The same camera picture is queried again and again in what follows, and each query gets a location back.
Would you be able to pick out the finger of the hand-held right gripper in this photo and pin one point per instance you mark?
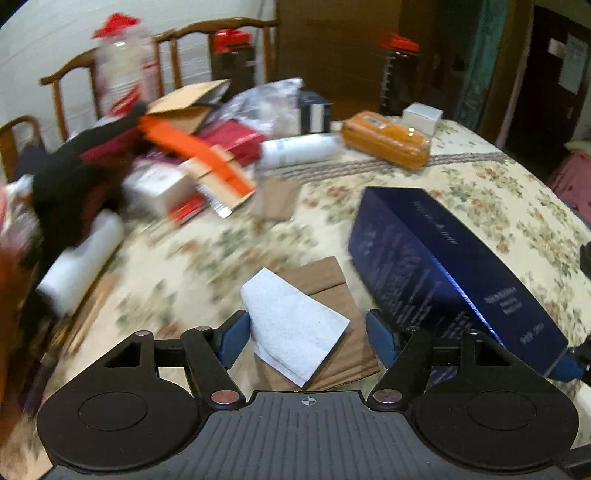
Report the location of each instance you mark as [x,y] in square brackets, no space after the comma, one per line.
[586,256]
[567,367]

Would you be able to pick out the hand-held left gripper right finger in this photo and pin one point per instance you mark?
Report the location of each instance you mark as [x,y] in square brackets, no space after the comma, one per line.
[381,337]

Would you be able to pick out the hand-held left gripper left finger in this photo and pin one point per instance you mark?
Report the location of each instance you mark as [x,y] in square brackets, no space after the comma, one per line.
[235,334]

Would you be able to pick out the white paper napkin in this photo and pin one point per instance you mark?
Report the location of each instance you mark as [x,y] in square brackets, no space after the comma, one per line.
[291,323]

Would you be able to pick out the large brown cardboard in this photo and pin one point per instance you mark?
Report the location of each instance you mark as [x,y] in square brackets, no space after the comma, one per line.
[323,281]

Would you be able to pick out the large blue box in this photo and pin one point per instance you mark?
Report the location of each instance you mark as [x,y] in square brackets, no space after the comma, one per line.
[438,277]

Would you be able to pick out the floral cloth covered desktop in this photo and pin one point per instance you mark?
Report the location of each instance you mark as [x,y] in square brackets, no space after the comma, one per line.
[485,184]

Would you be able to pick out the pink cushion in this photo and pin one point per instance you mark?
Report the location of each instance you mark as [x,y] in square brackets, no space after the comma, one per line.
[572,180]

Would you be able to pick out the small red packet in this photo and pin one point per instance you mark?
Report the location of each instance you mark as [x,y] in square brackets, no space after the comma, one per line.
[189,207]

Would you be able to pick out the small brown cardboard piece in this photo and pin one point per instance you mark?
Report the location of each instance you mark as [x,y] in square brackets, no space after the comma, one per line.
[277,198]

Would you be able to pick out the white rectangular box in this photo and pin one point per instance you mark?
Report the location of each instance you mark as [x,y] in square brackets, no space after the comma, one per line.
[161,189]

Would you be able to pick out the tan cardboard sleeve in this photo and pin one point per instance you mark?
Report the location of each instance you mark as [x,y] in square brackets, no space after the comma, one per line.
[203,168]

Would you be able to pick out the white paper tube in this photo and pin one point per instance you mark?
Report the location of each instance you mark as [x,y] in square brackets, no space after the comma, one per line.
[78,267]

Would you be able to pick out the white cylindrical bottle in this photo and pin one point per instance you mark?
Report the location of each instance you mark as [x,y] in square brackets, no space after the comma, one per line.
[300,150]

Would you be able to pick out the red flat box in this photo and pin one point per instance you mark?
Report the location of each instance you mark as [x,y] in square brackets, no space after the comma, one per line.
[235,138]

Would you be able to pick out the white paper notice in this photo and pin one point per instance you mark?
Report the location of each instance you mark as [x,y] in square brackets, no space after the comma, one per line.
[570,60]

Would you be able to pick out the orange flat strip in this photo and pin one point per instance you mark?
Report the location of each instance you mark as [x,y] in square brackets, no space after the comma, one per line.
[184,143]

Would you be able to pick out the orange wrapped package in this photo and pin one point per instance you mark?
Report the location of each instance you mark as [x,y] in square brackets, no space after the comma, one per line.
[383,138]

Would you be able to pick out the small white cube box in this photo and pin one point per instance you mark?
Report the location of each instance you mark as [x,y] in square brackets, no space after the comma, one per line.
[422,117]

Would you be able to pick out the black and red garment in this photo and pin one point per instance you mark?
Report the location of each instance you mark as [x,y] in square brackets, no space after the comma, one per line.
[69,184]

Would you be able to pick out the green curtain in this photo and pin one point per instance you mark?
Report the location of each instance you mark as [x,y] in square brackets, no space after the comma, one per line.
[475,60]

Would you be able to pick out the crumpled clear plastic bag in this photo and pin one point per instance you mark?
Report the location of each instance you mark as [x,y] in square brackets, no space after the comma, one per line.
[263,106]

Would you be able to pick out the black and white box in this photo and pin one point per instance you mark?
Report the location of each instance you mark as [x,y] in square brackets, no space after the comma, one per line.
[314,113]

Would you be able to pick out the brown kraft paper bag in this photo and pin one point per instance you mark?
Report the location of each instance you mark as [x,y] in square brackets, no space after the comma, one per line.
[184,99]

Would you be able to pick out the dark jar with red lid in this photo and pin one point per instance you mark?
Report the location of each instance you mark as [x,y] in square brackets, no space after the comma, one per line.
[231,64]
[399,78]

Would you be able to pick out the red-topped bag of cups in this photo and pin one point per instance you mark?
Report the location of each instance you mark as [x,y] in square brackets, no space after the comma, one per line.
[122,69]

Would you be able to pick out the wooden door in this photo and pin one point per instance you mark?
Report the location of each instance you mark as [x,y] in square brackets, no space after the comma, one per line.
[346,46]

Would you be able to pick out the round-back wooden chair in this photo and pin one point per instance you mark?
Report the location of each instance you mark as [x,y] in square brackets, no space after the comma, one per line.
[23,122]

